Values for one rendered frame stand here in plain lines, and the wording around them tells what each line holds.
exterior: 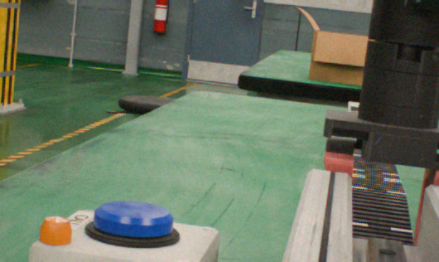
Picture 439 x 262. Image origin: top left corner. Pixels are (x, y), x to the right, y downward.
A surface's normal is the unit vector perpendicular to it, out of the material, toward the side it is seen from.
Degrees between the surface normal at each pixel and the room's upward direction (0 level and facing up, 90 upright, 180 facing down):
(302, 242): 0
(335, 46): 63
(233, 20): 90
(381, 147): 90
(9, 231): 0
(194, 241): 0
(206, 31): 90
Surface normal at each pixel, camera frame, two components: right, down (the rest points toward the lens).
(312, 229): 0.11, -0.98
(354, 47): -0.11, -0.33
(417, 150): -0.14, 0.13
